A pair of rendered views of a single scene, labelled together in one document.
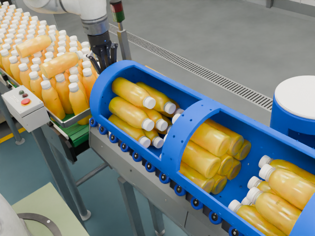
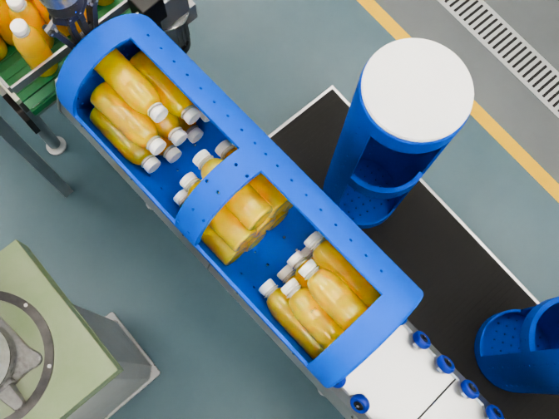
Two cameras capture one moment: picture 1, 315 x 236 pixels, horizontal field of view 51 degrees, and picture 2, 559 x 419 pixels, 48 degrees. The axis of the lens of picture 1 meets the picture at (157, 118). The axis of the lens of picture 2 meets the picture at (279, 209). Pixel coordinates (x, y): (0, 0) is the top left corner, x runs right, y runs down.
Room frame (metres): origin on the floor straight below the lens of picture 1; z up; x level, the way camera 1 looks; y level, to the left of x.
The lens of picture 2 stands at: (0.35, -0.13, 2.41)
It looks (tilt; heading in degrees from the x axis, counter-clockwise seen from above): 75 degrees down; 345
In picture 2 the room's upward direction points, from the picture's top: 8 degrees clockwise
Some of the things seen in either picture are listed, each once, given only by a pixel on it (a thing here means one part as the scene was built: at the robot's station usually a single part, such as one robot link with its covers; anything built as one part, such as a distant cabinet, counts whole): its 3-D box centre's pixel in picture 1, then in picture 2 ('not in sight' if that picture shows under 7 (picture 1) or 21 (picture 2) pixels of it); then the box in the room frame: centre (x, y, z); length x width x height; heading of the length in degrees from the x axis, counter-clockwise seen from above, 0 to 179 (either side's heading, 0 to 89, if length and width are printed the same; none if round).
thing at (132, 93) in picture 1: (132, 93); (130, 84); (1.01, 0.08, 1.15); 0.18 x 0.07 x 0.07; 36
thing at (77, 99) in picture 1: (79, 105); (33, 48); (1.22, 0.33, 0.99); 0.07 x 0.07 x 0.18
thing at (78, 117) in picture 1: (103, 103); (76, 41); (1.24, 0.23, 0.96); 0.40 x 0.01 x 0.03; 126
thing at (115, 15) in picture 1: (118, 15); not in sight; (1.70, 0.12, 1.18); 0.06 x 0.06 x 0.05
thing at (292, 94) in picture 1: (313, 96); (417, 89); (0.98, -0.60, 1.03); 0.28 x 0.28 x 0.01
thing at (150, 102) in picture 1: (150, 103); (159, 113); (0.93, 0.02, 1.15); 0.04 x 0.02 x 0.04; 126
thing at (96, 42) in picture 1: (100, 42); (66, 5); (1.11, 0.16, 1.32); 0.08 x 0.07 x 0.09; 126
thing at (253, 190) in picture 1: (253, 194); (289, 286); (0.53, -0.22, 1.10); 0.04 x 0.02 x 0.04; 124
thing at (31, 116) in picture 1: (25, 107); not in sight; (1.17, 0.54, 1.05); 0.20 x 0.10 x 0.10; 36
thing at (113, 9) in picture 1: (116, 6); not in sight; (1.70, 0.12, 1.23); 0.06 x 0.06 x 0.04
